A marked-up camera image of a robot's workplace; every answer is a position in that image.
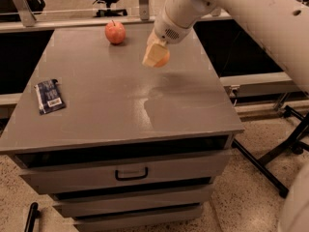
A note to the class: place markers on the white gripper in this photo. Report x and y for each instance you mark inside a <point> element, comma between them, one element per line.
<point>170,29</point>

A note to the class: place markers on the orange fruit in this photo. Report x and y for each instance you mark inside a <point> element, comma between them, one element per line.
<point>162,60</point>

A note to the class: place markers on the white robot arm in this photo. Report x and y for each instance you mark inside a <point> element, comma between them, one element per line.
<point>280,27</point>

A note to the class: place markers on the red apple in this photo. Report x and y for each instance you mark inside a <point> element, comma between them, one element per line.
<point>115,32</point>

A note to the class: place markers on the grey drawer cabinet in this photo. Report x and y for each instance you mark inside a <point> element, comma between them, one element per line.
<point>177,121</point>

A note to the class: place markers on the blue snack packet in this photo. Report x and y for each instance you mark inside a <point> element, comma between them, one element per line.
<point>49,97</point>

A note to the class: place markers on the black stand legs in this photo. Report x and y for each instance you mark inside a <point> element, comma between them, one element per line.
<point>293,143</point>

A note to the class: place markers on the black drawer handle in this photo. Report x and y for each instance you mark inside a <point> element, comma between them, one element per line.
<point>131,174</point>

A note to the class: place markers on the black handle bottom left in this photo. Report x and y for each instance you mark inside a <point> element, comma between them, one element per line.
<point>33,214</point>

